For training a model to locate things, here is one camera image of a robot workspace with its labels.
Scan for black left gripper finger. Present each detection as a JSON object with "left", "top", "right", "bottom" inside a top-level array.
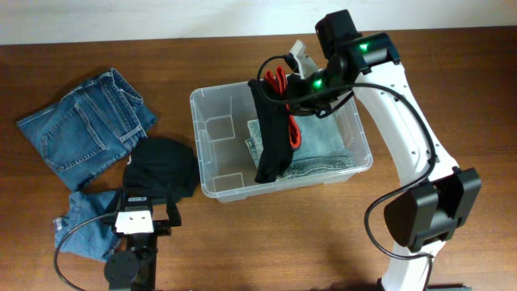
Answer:
[
  {"left": 166, "top": 184, "right": 182, "bottom": 226},
  {"left": 105, "top": 188, "right": 123, "bottom": 213}
]

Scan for black red garment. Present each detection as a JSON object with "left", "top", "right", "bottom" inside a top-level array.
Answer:
[{"left": 248, "top": 66, "right": 294, "bottom": 183}]

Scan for light blue jeans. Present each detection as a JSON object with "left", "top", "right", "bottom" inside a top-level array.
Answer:
[{"left": 244, "top": 112, "right": 357, "bottom": 182}]

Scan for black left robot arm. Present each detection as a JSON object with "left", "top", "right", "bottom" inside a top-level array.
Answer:
[{"left": 103, "top": 189, "right": 182, "bottom": 291}]

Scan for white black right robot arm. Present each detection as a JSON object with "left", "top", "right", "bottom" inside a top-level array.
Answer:
[{"left": 289, "top": 10, "right": 481, "bottom": 291}]

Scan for medium blue denim garment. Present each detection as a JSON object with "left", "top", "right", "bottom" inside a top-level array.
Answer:
[{"left": 53, "top": 191, "right": 120, "bottom": 262}]

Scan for dark blue folded jeans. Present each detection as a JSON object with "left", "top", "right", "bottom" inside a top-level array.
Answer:
[{"left": 16, "top": 68, "right": 157, "bottom": 192}]

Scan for clear plastic storage bin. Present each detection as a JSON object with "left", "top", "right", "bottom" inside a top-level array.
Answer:
[{"left": 190, "top": 82, "right": 373, "bottom": 202}]

